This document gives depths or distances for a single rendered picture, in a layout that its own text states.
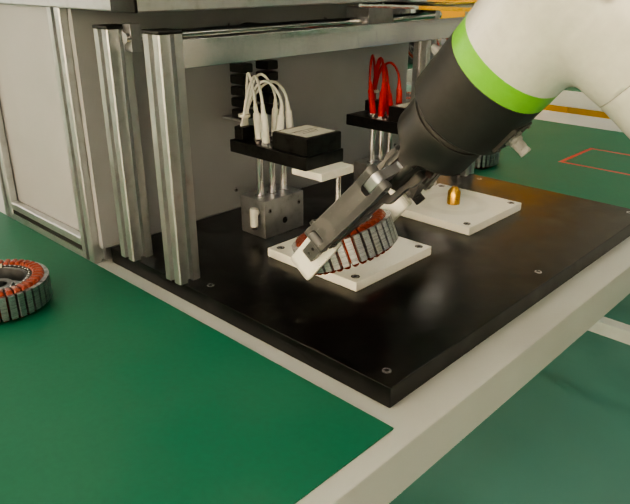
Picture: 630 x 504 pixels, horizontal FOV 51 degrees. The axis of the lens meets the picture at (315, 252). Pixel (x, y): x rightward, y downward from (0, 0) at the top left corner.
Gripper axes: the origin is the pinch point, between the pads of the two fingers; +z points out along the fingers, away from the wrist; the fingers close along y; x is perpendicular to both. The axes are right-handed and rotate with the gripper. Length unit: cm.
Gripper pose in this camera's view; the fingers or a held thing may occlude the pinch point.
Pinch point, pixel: (345, 237)
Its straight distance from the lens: 70.7
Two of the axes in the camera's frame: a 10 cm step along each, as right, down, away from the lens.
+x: -6.1, -7.8, 1.6
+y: 6.7, -3.9, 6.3
